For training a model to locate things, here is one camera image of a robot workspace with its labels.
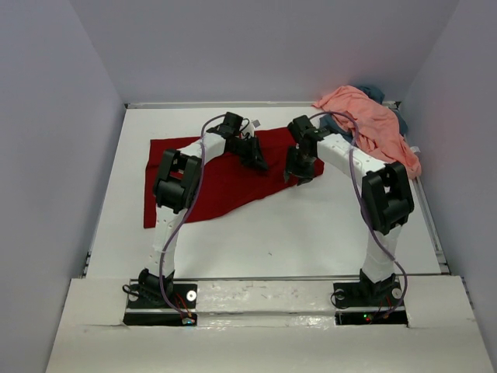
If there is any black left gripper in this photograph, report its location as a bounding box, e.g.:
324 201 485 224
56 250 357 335
229 135 269 172

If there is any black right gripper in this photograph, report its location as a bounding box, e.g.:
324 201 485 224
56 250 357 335
283 145 316 185

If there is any red t shirt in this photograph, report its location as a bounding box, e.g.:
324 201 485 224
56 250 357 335
142 126 325 230

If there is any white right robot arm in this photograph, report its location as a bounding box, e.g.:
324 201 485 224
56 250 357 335
283 115 415 309

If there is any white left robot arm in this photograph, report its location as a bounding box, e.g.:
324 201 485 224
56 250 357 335
138 112 269 312

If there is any teal blue t shirt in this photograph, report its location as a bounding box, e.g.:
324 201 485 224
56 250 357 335
313 85 408 136

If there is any pink t shirt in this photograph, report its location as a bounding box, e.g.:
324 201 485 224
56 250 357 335
313 85 422 179

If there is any aluminium back table rail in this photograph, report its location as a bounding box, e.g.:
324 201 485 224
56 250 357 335
123 99 403 110

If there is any aluminium table rail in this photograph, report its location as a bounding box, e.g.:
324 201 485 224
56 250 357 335
174 274 360 282
123 99 403 110
413 177 451 275

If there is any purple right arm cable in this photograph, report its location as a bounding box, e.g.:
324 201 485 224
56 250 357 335
310 111 408 320

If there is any aluminium front table rail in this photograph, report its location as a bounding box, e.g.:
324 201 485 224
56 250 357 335
174 274 360 282

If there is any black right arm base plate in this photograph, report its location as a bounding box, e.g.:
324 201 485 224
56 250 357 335
330 281 408 326

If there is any aluminium right table rail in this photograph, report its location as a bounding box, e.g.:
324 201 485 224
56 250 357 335
413 177 451 275

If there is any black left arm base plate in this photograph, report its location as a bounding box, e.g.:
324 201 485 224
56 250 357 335
122 282 198 327

